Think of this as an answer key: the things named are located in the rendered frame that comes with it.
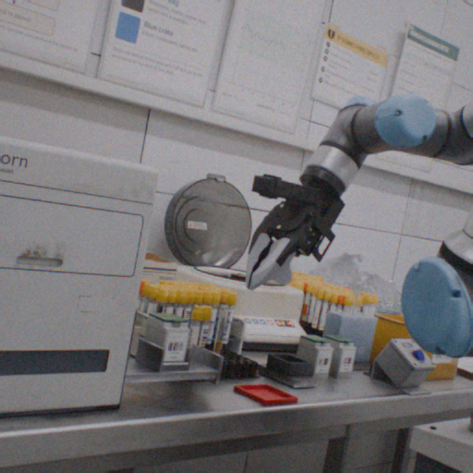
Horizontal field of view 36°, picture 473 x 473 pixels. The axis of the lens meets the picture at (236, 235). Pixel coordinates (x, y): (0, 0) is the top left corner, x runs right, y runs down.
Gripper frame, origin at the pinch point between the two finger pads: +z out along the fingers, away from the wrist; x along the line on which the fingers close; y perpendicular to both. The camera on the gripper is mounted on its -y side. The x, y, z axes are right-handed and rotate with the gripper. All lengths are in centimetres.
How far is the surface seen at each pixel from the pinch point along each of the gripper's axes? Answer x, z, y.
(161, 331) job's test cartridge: -1.0, 14.5, -9.7
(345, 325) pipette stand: 7.8, -10.0, 34.3
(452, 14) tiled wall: 60, -134, 69
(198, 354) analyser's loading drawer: 1.5, 13.2, 0.4
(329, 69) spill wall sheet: 59, -80, 39
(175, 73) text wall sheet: 59, -43, 2
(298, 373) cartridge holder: 0.2, 5.4, 20.3
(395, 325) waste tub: 5.2, -16.8, 44.5
